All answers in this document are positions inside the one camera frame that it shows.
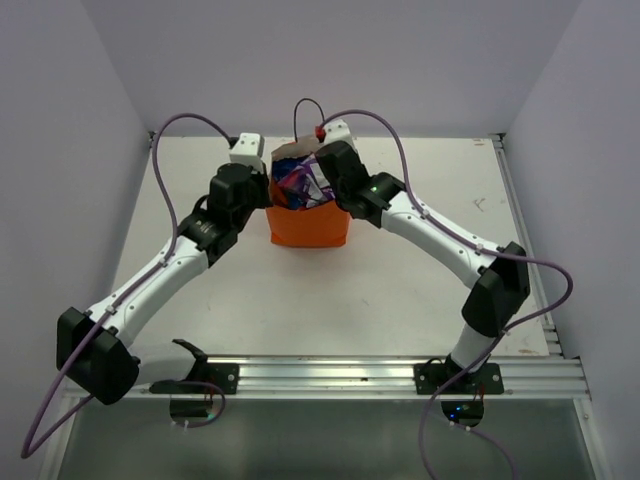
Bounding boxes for orange paper bag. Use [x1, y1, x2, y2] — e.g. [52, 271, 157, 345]
[264, 97, 350, 250]

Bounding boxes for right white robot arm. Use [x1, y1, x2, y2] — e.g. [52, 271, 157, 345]
[316, 141, 530, 393]

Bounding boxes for purple snack packet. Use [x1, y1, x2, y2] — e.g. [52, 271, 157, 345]
[272, 155, 335, 210]

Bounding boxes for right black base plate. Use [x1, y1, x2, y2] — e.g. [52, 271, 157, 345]
[413, 359, 505, 395]

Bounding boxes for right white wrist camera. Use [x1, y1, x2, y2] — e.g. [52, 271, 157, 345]
[315, 119, 355, 148]

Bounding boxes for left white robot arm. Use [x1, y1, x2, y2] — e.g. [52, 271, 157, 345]
[56, 160, 271, 405]

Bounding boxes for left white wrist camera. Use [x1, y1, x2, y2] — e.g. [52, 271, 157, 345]
[229, 132, 266, 174]

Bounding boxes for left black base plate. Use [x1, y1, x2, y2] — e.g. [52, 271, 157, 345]
[149, 363, 240, 395]

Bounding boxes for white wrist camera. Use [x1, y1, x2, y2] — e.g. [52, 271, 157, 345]
[229, 132, 266, 174]
[315, 119, 355, 148]

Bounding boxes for blue Burts chip bag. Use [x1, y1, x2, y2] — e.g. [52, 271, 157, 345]
[271, 158, 323, 211]

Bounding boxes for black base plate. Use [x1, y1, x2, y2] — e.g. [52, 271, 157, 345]
[413, 359, 505, 395]
[149, 363, 240, 395]

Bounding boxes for aluminium mounting rail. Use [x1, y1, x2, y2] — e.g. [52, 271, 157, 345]
[74, 355, 591, 400]

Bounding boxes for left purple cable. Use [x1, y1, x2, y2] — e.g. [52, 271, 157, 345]
[20, 113, 239, 459]

